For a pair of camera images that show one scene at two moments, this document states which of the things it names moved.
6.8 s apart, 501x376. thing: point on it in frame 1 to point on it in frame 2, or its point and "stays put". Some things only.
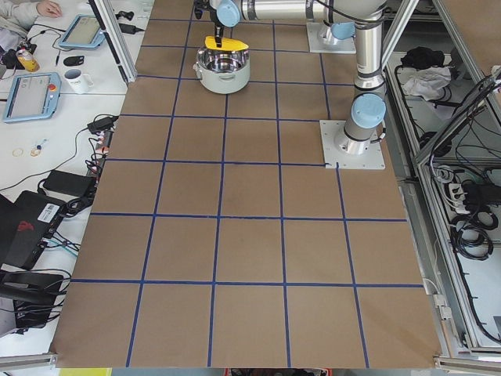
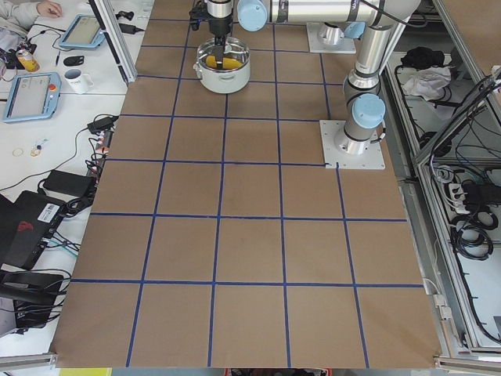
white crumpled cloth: [427, 82] stays put
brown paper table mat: [221, 239] stays put
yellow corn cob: [227, 44] to [228, 63]
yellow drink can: [29, 63] stays put
